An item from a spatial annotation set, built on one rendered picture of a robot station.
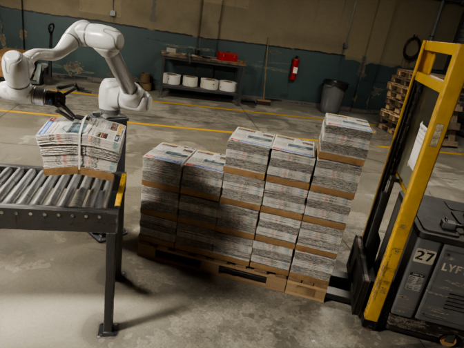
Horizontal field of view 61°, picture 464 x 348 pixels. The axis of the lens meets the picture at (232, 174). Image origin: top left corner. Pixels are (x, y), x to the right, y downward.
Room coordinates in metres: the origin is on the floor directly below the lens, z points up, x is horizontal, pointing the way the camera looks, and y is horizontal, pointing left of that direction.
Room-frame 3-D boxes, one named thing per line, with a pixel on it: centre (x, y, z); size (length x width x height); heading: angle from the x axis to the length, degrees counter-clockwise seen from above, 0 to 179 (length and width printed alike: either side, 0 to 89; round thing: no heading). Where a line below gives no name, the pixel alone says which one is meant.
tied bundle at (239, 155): (2.63, -0.10, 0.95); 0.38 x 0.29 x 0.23; 172
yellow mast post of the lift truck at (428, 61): (2.80, -1.17, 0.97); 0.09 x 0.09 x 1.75; 81
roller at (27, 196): (1.92, 1.07, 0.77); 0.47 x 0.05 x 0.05; 13
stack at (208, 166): (2.65, 0.03, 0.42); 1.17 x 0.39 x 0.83; 81
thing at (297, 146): (2.58, -0.39, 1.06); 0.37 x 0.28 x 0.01; 173
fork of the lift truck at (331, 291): (2.45, -0.49, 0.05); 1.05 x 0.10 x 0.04; 81
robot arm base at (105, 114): (2.80, 0.98, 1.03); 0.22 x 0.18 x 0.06; 141
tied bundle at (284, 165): (2.58, -0.39, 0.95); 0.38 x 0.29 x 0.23; 173
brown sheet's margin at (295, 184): (2.58, -0.40, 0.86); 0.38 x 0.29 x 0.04; 173
